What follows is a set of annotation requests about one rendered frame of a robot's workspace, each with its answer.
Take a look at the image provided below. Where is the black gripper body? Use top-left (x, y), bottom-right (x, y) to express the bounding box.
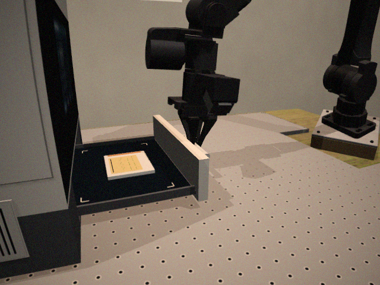
top-left (167, 69), bottom-right (217, 117)

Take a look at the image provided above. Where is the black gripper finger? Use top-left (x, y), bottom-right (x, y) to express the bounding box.
top-left (195, 116), bottom-right (217, 147)
top-left (179, 116), bottom-right (200, 145)

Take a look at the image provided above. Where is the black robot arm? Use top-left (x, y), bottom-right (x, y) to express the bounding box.
top-left (145, 0), bottom-right (380, 139)

